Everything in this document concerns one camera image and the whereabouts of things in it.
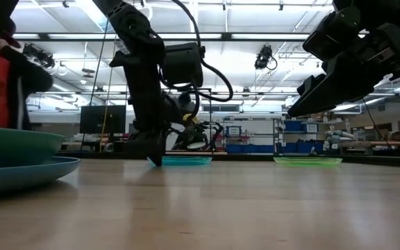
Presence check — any blue storage bin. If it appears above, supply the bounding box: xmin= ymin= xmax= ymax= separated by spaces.
xmin=225 ymin=144 xmax=276 ymax=155
xmin=284 ymin=119 xmax=306 ymax=133
xmin=297 ymin=141 xmax=325 ymax=154

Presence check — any small cyan translucent plate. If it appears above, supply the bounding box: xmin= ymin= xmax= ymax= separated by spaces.
xmin=147 ymin=155 xmax=213 ymax=167

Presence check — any black overhead beam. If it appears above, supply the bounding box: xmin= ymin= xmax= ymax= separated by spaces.
xmin=11 ymin=32 xmax=326 ymax=43

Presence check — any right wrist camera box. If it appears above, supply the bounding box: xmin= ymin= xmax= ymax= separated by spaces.
xmin=302 ymin=5 xmax=363 ymax=63

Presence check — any small green translucent plate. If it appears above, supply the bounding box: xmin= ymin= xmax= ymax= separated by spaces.
xmin=272 ymin=156 xmax=344 ymax=167

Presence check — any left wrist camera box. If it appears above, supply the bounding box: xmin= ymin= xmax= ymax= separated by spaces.
xmin=162 ymin=42 xmax=206 ymax=88

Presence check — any metal storage shelf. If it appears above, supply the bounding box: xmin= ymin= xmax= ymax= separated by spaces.
xmin=220 ymin=117 xmax=326 ymax=156

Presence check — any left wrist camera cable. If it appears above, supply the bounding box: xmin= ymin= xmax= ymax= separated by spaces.
xmin=158 ymin=0 xmax=235 ymax=119

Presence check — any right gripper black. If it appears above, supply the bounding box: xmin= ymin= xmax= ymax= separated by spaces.
xmin=287 ymin=19 xmax=400 ymax=118

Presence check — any black aluminium table frame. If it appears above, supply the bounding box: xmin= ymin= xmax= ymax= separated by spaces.
xmin=56 ymin=149 xmax=400 ymax=170

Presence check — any large blue plate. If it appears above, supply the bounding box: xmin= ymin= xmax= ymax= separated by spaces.
xmin=0 ymin=156 xmax=82 ymax=197

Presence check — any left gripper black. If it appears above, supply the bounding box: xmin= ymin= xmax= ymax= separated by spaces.
xmin=124 ymin=62 xmax=178 ymax=167

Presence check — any black ceiling camera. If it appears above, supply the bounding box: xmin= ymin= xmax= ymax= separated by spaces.
xmin=253 ymin=44 xmax=278 ymax=72

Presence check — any large teal green plate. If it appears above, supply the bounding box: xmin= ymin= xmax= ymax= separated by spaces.
xmin=0 ymin=126 xmax=66 ymax=169

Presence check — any black computer monitor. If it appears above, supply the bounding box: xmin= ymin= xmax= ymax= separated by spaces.
xmin=79 ymin=104 xmax=128 ymax=135

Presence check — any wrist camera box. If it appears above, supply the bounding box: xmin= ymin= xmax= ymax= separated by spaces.
xmin=302 ymin=5 xmax=363 ymax=63
xmin=162 ymin=42 xmax=206 ymax=88

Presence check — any black hanging equipment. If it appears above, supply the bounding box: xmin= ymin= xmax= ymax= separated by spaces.
xmin=22 ymin=42 xmax=56 ymax=69

